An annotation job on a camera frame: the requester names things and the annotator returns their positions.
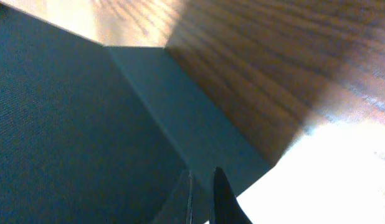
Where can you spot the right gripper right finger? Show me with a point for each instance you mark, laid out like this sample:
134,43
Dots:
225,208

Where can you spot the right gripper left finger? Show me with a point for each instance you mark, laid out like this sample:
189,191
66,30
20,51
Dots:
178,208

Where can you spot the dark green box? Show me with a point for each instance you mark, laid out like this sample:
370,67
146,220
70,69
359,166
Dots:
97,134

